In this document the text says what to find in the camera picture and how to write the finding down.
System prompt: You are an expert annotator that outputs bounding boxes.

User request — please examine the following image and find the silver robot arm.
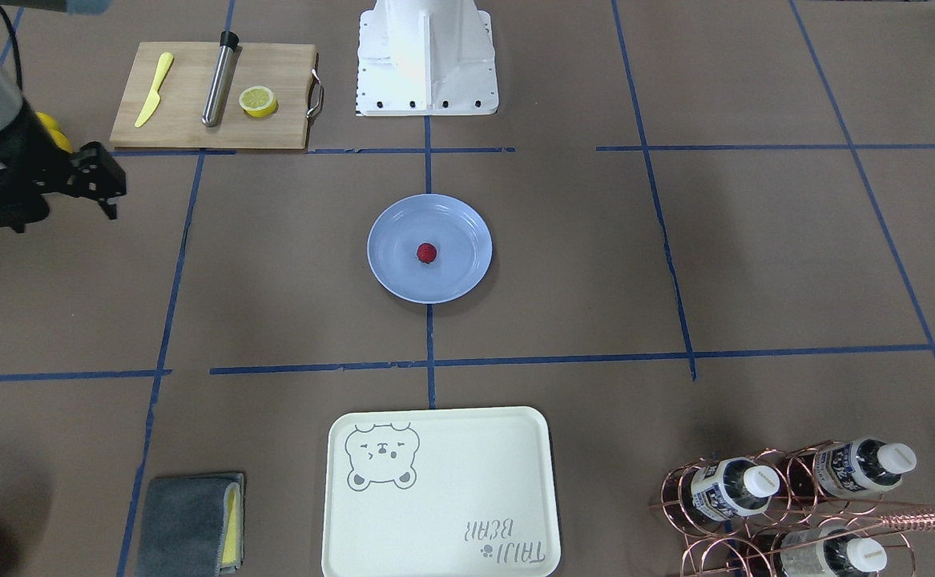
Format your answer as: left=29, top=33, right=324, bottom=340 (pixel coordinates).
left=0, top=65, right=127, bottom=233

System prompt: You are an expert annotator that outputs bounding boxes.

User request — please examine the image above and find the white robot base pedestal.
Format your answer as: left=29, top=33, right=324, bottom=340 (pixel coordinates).
left=355, top=1, right=500, bottom=117

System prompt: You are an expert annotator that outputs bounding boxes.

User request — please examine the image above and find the dark drink bottle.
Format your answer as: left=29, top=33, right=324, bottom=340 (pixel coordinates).
left=774, top=526, right=889, bottom=576
left=811, top=436, right=918, bottom=500
left=679, top=457, right=782, bottom=530

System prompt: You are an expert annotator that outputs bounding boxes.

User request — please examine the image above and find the half lemon slice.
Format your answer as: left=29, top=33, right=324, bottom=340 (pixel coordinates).
left=239, top=85, right=278, bottom=119

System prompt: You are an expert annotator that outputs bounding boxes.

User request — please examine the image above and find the steel muddler rod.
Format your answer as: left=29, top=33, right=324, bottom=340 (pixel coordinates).
left=200, top=30, right=240, bottom=128

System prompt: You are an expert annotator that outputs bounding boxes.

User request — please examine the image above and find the red strawberry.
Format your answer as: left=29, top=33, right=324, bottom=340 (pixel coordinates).
left=416, top=242, right=438, bottom=265

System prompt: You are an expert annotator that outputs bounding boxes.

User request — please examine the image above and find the wooden cutting board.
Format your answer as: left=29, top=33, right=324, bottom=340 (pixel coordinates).
left=109, top=42, right=320, bottom=151

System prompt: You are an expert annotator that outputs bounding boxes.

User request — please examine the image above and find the cream bear tray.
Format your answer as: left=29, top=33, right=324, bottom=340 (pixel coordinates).
left=321, top=406, right=562, bottom=576

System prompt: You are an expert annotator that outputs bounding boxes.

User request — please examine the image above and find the copper wire bottle rack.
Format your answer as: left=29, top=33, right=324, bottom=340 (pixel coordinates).
left=649, top=442, right=935, bottom=576

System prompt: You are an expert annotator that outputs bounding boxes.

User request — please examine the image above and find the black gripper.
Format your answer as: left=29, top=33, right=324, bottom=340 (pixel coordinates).
left=0, top=112, right=127, bottom=233

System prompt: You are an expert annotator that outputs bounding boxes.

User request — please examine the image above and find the blue round plate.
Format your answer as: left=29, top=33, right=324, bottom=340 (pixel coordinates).
left=367, top=193, right=495, bottom=305

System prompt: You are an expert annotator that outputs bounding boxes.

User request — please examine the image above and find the yellow lemon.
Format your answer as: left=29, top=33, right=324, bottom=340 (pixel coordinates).
left=35, top=112, right=73, bottom=154

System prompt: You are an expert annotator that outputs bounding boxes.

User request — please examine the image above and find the grey folded cloth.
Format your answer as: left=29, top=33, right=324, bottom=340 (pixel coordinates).
left=135, top=471, right=246, bottom=576

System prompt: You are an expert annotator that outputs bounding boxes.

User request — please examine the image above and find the yellow plastic knife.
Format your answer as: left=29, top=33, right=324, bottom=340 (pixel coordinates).
left=134, top=52, right=175, bottom=128

